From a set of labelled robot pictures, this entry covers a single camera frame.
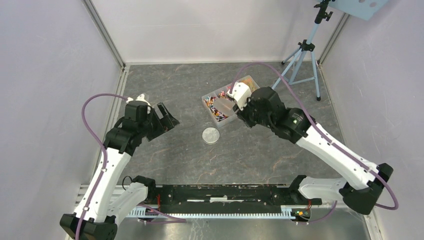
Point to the light blue perforated board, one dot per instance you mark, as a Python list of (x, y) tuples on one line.
[(362, 9)]

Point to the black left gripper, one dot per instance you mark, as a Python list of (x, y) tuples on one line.
[(167, 122)]

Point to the clear plastic scoop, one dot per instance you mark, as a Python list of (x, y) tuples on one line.
[(226, 106)]

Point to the clear compartment candy tray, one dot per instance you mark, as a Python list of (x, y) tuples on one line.
[(217, 117)]

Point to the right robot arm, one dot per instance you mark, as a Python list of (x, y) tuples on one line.
[(361, 183)]

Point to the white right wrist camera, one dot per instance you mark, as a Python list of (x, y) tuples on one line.
[(240, 94)]

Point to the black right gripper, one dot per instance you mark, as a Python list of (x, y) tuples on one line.
[(242, 114)]

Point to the light blue camera tripod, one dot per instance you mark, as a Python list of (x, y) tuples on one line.
[(294, 61)]

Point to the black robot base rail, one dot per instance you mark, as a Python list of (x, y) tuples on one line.
[(226, 198)]

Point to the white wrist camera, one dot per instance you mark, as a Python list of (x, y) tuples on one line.
[(240, 94), (140, 98)]

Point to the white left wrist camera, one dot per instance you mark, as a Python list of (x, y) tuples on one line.
[(140, 98)]

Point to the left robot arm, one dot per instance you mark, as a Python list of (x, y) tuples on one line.
[(97, 216)]

